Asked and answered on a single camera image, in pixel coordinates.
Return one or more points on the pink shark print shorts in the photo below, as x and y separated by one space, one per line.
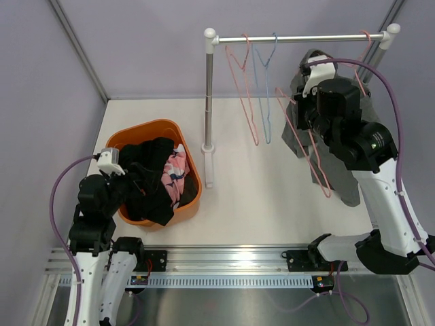
173 178

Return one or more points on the white slotted cable duct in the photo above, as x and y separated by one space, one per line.
166 281

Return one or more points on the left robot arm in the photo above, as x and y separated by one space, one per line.
101 266

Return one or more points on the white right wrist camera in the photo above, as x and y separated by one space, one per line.
317 74

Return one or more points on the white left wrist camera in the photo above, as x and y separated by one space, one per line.
108 162

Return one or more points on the orange plastic laundry basket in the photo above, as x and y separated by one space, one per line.
146 132

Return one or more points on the right aluminium frame post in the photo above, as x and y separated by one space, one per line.
374 55

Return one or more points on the black shorts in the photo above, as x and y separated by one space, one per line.
149 200

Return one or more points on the olive green shorts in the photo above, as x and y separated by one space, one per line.
189 193

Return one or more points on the left aluminium frame post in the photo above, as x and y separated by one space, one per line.
67 28

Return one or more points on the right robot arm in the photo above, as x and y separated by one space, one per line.
368 151

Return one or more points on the aluminium mounting rail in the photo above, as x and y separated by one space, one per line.
239 259

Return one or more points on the aluminium frame post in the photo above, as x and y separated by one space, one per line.
67 28
374 55

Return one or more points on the blue wire hanger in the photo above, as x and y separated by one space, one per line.
265 114

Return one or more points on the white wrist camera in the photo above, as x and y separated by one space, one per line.
317 74
108 162

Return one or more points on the grey green shorts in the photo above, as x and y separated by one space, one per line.
340 179

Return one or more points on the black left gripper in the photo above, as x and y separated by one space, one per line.
130 178

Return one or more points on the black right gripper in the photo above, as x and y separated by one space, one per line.
302 102

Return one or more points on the metal clothes rack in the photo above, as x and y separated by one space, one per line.
212 40

